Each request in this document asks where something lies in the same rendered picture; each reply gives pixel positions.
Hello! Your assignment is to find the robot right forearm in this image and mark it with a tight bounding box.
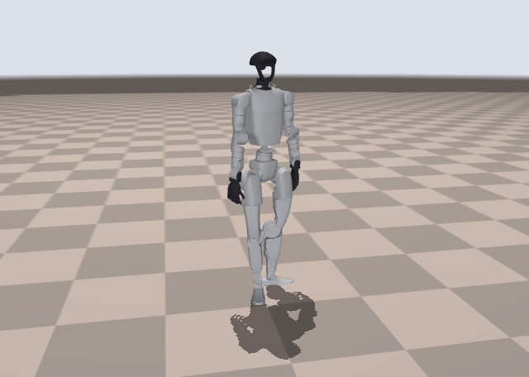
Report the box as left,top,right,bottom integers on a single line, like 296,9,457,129
229,132,245,180

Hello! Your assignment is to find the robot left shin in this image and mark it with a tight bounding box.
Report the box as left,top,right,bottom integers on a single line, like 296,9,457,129
264,228,283,280

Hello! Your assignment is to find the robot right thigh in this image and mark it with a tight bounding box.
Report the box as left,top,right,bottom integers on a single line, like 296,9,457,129
239,168,264,245

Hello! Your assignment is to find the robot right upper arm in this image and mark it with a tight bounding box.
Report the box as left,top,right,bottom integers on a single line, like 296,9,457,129
231,93,250,145

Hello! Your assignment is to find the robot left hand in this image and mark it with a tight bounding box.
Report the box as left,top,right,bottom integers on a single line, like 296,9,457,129
290,160,300,191

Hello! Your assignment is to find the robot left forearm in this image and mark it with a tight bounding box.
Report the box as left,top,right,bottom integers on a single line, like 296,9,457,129
286,133,301,167

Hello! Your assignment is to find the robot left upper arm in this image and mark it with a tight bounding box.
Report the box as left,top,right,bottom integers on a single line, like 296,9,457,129
282,90,299,138

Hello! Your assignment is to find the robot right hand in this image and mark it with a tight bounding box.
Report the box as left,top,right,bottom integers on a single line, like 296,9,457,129
227,172,245,204

